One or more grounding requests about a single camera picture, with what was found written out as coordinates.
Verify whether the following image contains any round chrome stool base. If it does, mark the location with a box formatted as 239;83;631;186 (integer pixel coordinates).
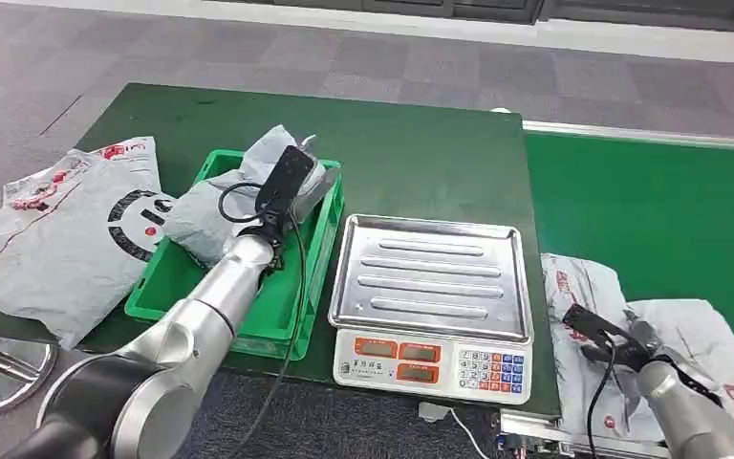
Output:
0;334;59;414

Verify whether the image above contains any dark cabinet base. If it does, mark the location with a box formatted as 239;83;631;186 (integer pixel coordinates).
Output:
271;0;734;33

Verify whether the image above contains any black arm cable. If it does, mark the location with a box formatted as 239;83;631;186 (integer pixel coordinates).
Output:
585;336;618;459
218;182;308;459

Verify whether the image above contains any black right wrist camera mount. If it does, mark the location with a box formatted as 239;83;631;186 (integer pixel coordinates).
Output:
561;303;628;351

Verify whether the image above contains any plain grey parcel bag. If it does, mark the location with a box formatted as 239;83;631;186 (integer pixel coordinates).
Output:
162;124;331;268

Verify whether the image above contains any white scale power cable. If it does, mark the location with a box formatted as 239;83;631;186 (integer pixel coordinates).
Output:
449;408;491;459

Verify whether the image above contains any white electronic scale steel pan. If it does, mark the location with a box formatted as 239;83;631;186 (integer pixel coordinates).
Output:
327;213;536;406

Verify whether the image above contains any white parcel red print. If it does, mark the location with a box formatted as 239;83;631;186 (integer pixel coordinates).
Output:
541;252;734;445

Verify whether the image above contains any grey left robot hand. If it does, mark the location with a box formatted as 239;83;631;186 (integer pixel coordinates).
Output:
291;134;337;223

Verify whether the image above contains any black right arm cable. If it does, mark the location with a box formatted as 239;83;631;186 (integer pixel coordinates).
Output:
585;336;618;459

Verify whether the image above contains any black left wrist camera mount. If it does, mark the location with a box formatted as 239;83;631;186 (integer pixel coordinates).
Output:
254;145;316;230

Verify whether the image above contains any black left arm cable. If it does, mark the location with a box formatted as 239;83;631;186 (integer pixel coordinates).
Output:
218;182;308;459

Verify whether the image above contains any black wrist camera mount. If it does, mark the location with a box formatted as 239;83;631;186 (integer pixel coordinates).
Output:
561;303;628;351
254;145;316;230

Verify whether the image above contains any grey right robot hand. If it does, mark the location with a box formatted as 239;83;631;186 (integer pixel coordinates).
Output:
580;310;664;374

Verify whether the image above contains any green plastic crate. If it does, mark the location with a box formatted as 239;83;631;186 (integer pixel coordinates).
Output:
124;148;346;362

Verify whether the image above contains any grey parcel black circle print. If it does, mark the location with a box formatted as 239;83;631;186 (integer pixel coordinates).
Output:
0;136;175;352

